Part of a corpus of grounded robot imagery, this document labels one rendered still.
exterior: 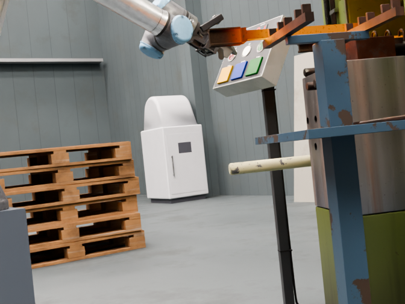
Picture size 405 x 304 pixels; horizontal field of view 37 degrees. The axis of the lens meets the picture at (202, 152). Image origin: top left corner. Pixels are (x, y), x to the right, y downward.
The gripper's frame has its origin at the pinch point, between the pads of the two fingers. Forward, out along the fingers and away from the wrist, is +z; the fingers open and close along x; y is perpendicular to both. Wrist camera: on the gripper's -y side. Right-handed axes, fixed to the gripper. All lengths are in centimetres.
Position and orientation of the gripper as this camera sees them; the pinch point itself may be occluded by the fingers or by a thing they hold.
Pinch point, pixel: (234, 50)
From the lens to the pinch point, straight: 234.4
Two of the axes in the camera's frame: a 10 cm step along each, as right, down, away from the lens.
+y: -3.3, 9.1, -2.7
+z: 7.8, 4.2, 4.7
